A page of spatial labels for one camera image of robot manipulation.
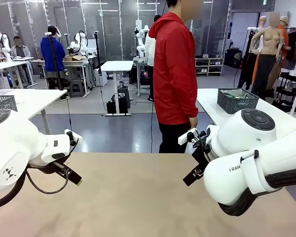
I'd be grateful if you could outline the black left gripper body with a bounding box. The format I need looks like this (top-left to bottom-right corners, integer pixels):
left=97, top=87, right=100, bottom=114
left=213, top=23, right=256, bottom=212
left=27, top=160, right=69, bottom=176

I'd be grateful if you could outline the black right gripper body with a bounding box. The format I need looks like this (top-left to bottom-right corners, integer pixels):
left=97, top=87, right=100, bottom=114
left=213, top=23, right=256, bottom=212
left=191, top=142, right=214, bottom=171

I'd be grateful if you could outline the dark grey mesh basket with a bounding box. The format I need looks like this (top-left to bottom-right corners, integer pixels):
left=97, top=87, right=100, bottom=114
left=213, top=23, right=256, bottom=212
left=217, top=88, right=259, bottom=115

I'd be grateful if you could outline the red-sleeved right forearm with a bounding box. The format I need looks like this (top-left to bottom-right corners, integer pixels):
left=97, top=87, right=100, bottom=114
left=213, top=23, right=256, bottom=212
left=185, top=93, right=199, bottom=119

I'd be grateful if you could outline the grey perforated basket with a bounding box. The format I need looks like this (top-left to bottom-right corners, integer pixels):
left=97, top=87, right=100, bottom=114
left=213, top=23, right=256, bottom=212
left=0, top=95, right=18, bottom=112

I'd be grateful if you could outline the person's right hand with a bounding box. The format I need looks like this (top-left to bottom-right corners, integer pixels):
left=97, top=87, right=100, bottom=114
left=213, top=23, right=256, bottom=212
left=188, top=116, right=199, bottom=130

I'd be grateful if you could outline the white side table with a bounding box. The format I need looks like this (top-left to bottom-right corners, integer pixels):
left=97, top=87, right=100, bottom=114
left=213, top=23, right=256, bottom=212
left=196, top=88, right=296, bottom=135

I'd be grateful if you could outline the grey step stool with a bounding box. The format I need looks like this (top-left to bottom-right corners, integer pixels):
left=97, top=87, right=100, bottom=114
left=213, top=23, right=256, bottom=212
left=69, top=79, right=85, bottom=98

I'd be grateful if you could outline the person in red jacket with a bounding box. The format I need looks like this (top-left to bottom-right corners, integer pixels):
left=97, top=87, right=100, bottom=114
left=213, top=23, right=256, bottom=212
left=149, top=0, right=199, bottom=154

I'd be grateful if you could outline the wooden shoe shelf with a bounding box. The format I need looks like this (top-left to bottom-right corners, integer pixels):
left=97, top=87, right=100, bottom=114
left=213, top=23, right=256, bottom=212
left=194, top=57, right=224, bottom=77

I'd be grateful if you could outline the white computer case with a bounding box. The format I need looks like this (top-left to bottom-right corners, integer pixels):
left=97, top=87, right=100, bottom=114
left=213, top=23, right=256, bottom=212
left=93, top=68, right=108, bottom=87

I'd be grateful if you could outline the black luggage bag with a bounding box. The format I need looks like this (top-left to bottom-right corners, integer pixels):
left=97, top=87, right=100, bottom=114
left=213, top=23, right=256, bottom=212
left=223, top=48, right=243, bottom=69

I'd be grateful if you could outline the grey workbench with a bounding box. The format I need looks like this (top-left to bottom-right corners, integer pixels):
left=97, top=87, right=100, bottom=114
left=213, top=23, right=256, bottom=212
left=32, top=58, right=92, bottom=97

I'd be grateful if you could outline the black shelf cart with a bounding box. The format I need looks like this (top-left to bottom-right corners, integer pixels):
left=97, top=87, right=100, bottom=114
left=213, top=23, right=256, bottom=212
left=272, top=70, right=296, bottom=112

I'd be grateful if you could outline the long white desk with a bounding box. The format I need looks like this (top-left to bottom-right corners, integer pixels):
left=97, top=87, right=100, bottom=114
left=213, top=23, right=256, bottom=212
left=0, top=60, right=38, bottom=89

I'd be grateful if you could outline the open cardboard box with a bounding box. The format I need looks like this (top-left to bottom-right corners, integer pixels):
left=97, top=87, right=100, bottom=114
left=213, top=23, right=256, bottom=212
left=63, top=54, right=86, bottom=62

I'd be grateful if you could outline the person in blue hoodie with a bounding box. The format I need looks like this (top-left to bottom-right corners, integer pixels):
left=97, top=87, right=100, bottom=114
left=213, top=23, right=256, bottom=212
left=40, top=25, right=67, bottom=90

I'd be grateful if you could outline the white robot bench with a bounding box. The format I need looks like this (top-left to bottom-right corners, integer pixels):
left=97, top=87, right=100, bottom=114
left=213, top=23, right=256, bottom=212
left=132, top=56, right=150, bottom=97

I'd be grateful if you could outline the white standing desk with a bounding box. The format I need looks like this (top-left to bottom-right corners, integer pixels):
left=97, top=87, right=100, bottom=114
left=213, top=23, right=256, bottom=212
left=100, top=60, right=134, bottom=117

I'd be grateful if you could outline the person in white jacket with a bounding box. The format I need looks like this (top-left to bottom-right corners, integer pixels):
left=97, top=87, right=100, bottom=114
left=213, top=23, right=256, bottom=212
left=145, top=14, right=162, bottom=102

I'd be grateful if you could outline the seated person in grey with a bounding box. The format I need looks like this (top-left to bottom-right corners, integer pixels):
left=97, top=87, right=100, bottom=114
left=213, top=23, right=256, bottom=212
left=10, top=36, right=33, bottom=86

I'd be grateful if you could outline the bare tan mannequin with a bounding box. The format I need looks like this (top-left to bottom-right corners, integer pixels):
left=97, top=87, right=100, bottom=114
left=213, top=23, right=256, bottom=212
left=251, top=12, right=286, bottom=97

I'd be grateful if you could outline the pale mannequin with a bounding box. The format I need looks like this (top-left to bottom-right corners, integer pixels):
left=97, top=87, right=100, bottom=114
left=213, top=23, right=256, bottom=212
left=237, top=16, right=268, bottom=90

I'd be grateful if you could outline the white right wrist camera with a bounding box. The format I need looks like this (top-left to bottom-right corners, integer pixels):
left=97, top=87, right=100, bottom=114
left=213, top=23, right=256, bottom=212
left=178, top=127, right=208, bottom=149

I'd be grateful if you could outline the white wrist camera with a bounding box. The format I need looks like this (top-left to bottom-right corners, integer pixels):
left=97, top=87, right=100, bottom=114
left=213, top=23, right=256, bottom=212
left=64, top=128, right=83, bottom=147
left=178, top=127, right=208, bottom=149

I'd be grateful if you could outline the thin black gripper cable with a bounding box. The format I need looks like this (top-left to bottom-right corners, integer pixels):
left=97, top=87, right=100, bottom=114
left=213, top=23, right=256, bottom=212
left=26, top=167, right=71, bottom=195

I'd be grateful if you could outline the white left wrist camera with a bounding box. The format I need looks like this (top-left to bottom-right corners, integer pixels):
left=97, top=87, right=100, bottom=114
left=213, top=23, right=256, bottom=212
left=64, top=128, right=83, bottom=147

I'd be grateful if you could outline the black right arm cable sleeve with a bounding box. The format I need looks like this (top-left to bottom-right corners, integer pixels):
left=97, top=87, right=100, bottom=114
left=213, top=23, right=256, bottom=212
left=217, top=166, right=296, bottom=217

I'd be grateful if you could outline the black camera stand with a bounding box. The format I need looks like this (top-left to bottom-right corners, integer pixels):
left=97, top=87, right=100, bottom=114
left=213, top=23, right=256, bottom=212
left=93, top=31, right=102, bottom=76
left=44, top=31, right=65, bottom=91

